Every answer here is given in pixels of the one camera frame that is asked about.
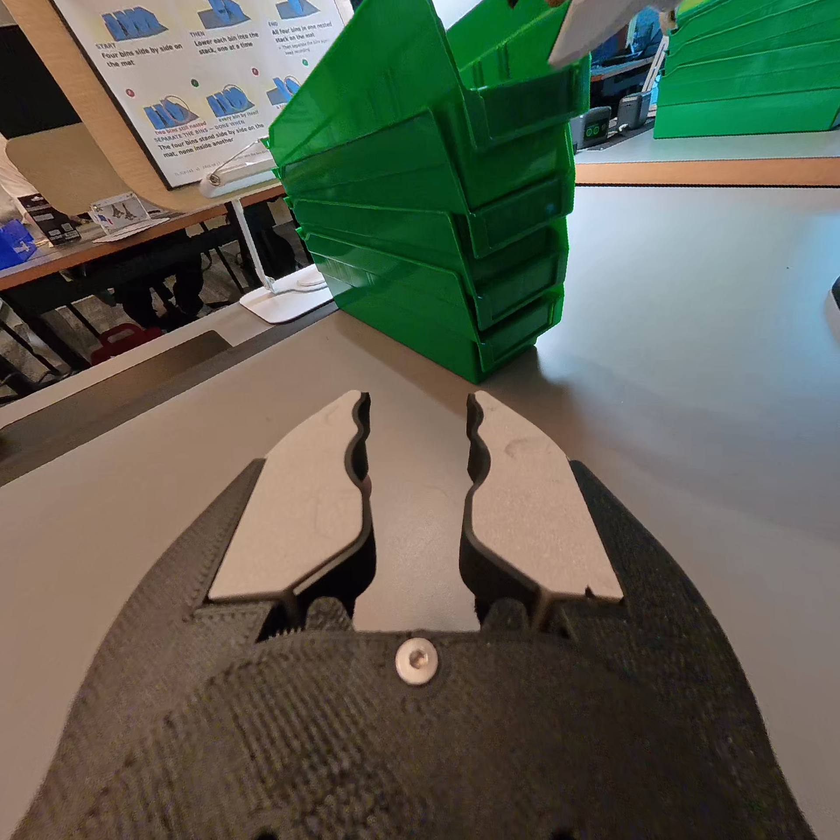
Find green plastic bin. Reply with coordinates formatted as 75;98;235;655
272;108;577;260
266;0;592;214
292;197;571;332
302;230;565;386

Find clear page holder bar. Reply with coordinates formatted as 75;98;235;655
199;147;284;199

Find white instruction sheet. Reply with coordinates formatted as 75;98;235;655
51;0;350;193

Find white board stand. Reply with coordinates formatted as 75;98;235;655
226;197;337;324

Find wood-edged white table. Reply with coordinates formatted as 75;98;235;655
573;134;840;189

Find red bag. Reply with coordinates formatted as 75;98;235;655
88;323;163;366

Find blue plastic bin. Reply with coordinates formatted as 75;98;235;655
0;220;34;271

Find clear acrylic sign holder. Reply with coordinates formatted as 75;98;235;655
88;193;165;238

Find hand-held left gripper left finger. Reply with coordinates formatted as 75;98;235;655
206;390;378;618

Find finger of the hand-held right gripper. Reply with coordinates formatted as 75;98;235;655
546;0;678;71

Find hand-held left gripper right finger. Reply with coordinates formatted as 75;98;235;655
458;391;626;630

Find brown wooden table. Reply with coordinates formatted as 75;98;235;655
0;184;293;395

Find stack of green bins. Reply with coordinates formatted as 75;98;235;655
653;0;840;140

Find grey device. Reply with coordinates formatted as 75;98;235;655
570;112;614;151
616;92;655;130

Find black printed card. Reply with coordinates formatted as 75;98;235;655
18;193;83;248

